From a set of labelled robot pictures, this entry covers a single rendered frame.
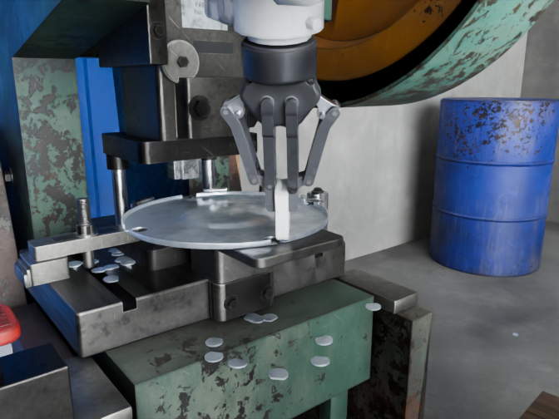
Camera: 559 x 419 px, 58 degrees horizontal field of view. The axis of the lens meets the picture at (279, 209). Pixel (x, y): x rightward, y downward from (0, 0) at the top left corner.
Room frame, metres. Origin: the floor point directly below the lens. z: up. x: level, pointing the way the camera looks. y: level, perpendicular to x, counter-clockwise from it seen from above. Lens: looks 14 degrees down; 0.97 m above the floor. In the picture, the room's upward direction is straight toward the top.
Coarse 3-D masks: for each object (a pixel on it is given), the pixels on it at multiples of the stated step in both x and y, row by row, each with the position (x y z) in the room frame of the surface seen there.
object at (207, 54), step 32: (192, 0) 0.73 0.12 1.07; (192, 32) 0.73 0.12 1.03; (224, 32) 0.76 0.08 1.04; (192, 64) 0.71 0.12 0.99; (224, 64) 0.76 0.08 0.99; (128, 96) 0.77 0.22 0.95; (160, 96) 0.70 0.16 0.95; (192, 96) 0.69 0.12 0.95; (224, 96) 0.72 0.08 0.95; (128, 128) 0.78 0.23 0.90; (160, 128) 0.70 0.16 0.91; (192, 128) 0.69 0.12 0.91; (224, 128) 0.72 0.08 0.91
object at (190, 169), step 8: (184, 160) 0.78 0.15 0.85; (192, 160) 0.79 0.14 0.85; (200, 160) 0.81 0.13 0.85; (168, 168) 0.79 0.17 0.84; (176, 168) 0.78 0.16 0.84; (184, 168) 0.78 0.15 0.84; (192, 168) 0.79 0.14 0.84; (200, 168) 0.81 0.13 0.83; (168, 176) 0.79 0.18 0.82; (176, 176) 0.78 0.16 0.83; (184, 176) 0.78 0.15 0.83; (192, 176) 0.79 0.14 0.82
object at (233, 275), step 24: (312, 240) 0.60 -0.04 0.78; (336, 240) 0.60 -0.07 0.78; (192, 264) 0.69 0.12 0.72; (216, 264) 0.64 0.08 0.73; (240, 264) 0.66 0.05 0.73; (264, 264) 0.53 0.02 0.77; (216, 288) 0.64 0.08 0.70; (240, 288) 0.66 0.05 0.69; (264, 288) 0.68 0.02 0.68; (216, 312) 0.64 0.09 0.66; (240, 312) 0.66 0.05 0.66
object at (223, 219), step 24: (216, 192) 0.85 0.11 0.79; (240, 192) 0.85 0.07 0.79; (264, 192) 0.84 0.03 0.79; (144, 216) 0.70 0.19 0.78; (168, 216) 0.70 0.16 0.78; (192, 216) 0.68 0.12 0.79; (216, 216) 0.68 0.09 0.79; (240, 216) 0.68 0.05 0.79; (264, 216) 0.68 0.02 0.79; (312, 216) 0.70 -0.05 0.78; (144, 240) 0.59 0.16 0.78; (168, 240) 0.57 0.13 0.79; (192, 240) 0.59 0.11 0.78; (216, 240) 0.59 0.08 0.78; (240, 240) 0.59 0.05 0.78; (264, 240) 0.57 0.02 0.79; (288, 240) 0.59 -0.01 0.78
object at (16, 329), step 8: (0, 304) 0.46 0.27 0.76; (0, 312) 0.44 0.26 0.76; (8, 312) 0.44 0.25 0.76; (0, 320) 0.42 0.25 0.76; (8, 320) 0.42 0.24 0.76; (16, 320) 0.42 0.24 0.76; (0, 328) 0.41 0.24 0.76; (8, 328) 0.41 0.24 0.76; (16, 328) 0.41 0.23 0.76; (0, 336) 0.40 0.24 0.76; (8, 336) 0.41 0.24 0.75; (16, 336) 0.41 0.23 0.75; (0, 344) 0.40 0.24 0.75
